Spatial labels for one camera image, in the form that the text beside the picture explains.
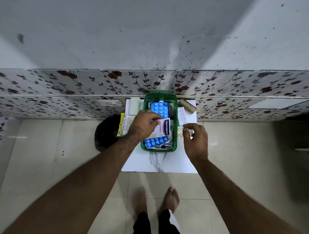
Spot person's right hand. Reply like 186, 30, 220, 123
183, 123, 209, 162

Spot person's left hand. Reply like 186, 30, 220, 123
127, 110, 164, 145

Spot silver blister strip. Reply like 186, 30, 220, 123
177, 127, 194, 140

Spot white plaster box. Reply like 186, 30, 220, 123
147, 118, 171, 140

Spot person's right forearm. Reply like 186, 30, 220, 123
191, 157, 303, 234

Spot person's left forearm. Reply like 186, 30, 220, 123
2, 133, 145, 234

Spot blue blister pack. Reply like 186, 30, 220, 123
151, 101, 169, 119
144, 136, 169, 148

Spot green plastic basket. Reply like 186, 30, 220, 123
140, 93, 178, 152

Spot white paper leaflet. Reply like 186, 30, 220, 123
177, 107, 188, 126

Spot white bandage roll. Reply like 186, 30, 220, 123
130, 97, 141, 118

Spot brown bandage roll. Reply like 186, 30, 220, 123
178, 98, 197, 115

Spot yellow and white packet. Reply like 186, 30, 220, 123
117, 112, 136, 137

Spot black rubbish bag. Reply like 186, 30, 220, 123
94, 114, 122, 153

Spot person's right foot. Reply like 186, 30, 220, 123
160, 187, 180, 214

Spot person's foot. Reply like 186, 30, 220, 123
132, 187, 148, 216
160, 187, 180, 214

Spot person's left foot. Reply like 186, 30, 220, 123
132, 187, 148, 216

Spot black trousers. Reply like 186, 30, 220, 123
133, 209, 181, 234

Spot white wall switch plate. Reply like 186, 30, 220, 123
97, 99, 124, 107

